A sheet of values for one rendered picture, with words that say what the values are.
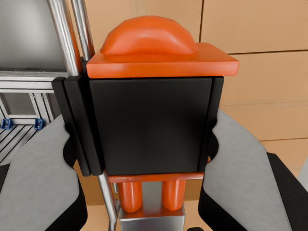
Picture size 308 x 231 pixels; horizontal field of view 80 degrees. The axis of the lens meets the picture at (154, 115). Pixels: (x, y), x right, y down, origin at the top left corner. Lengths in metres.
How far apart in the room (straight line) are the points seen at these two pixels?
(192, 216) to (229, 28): 0.56
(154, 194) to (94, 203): 0.26
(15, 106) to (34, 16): 0.51
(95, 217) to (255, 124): 0.71
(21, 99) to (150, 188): 1.14
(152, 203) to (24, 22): 1.26
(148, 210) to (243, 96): 0.67
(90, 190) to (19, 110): 0.94
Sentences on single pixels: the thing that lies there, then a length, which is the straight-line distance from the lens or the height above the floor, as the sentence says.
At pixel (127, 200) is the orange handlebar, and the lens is 0.18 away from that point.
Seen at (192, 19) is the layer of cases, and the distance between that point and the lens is 0.66.
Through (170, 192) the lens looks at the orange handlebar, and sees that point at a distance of 0.17.
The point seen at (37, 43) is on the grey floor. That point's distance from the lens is 1.35.
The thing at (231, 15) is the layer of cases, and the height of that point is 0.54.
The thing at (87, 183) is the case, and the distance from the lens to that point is 0.49.
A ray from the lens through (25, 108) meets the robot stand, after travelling 1.30.
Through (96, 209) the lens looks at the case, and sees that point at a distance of 0.46.
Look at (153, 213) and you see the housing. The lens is 0.19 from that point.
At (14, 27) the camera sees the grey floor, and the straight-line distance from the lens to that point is 1.39.
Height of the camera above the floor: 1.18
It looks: 58 degrees down
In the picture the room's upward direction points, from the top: 174 degrees clockwise
